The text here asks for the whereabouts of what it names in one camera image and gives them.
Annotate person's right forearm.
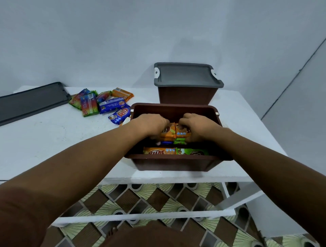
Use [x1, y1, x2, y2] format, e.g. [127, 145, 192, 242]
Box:
[216, 126, 326, 246]

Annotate pile of colourful snack packets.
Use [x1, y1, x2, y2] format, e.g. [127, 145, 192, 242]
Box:
[68, 88, 134, 126]

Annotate open brown plastic storage box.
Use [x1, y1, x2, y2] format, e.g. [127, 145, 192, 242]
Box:
[124, 102, 234, 172]

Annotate plain grey box lid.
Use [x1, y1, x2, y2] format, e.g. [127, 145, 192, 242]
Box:
[0, 82, 72, 127]

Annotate white table frame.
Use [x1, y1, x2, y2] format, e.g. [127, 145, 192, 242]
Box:
[51, 182, 266, 228]

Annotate person's left forearm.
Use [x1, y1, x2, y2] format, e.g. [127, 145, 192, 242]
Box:
[0, 121, 143, 245]

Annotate long orange biscuit packet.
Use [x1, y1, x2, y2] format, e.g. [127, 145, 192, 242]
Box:
[143, 147, 177, 155]

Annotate closed brown plastic storage box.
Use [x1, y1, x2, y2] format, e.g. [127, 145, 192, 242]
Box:
[157, 86, 219, 105]

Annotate grey box lid with clips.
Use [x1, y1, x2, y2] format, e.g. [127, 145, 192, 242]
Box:
[153, 62, 225, 89]

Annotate person's right hand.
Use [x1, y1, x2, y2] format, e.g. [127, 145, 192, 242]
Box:
[178, 113, 222, 143]

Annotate person's left hand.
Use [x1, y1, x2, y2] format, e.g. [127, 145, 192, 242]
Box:
[131, 113, 170, 141]

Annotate long green biscuit packet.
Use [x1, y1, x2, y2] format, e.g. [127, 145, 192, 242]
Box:
[175, 148, 210, 156]

